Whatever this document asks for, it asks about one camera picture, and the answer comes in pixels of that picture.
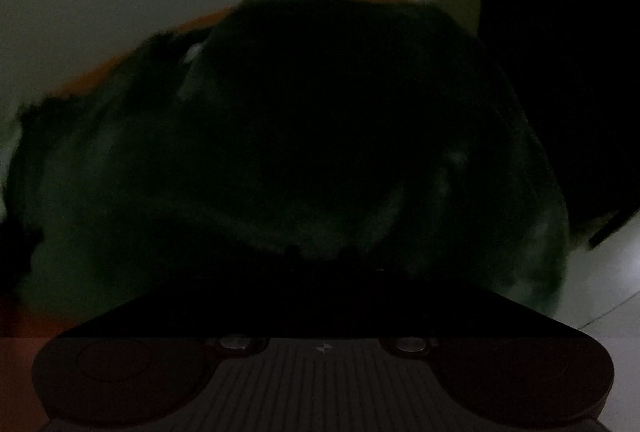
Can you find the orange bed blanket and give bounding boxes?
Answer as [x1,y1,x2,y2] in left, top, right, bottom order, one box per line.
[0,0,413,339]

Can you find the green knit cardigan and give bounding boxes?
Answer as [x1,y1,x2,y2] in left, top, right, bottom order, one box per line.
[4,0,572,320]

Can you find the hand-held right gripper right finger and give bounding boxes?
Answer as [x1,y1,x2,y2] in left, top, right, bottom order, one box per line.
[320,257,598,356]

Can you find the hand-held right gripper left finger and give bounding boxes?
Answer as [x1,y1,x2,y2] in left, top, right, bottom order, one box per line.
[52,257,321,356]

